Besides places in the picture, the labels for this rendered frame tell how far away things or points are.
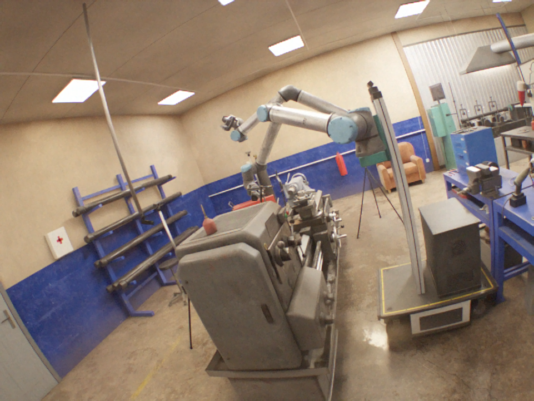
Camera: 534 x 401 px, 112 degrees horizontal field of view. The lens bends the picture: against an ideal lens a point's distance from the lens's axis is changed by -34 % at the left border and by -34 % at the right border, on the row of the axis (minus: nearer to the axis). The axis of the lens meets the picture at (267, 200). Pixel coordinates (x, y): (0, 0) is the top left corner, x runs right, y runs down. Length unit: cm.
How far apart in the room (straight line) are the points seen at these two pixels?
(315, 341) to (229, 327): 47
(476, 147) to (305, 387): 248
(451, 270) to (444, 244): 21
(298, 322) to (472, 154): 219
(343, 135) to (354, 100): 504
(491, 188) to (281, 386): 201
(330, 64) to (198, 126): 368
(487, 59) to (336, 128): 520
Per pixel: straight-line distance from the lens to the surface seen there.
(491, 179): 223
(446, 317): 216
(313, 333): 153
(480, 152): 289
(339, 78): 652
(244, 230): 129
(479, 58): 625
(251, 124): 222
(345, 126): 143
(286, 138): 654
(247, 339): 152
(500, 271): 241
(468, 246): 196
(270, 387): 192
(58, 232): 410
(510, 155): 643
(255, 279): 125
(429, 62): 702
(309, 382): 180
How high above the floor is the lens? 165
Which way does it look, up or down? 10 degrees down
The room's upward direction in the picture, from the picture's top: 20 degrees counter-clockwise
